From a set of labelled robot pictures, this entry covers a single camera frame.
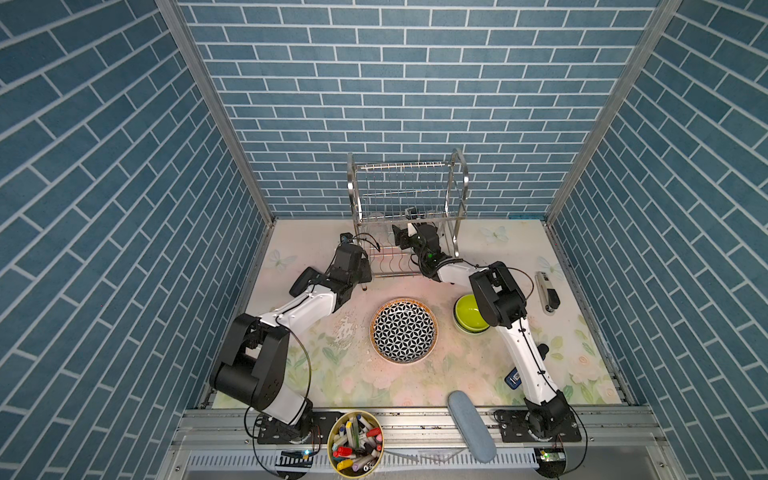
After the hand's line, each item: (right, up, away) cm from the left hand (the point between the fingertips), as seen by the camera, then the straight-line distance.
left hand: (364, 263), depth 92 cm
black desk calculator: (-20, -5, +9) cm, 23 cm away
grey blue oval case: (+29, -39, -20) cm, 52 cm away
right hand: (+12, +15, +14) cm, 23 cm away
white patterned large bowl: (+12, -20, -3) cm, 24 cm away
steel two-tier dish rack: (+5, +22, -1) cm, 22 cm away
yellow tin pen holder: (+1, -38, -27) cm, 47 cm away
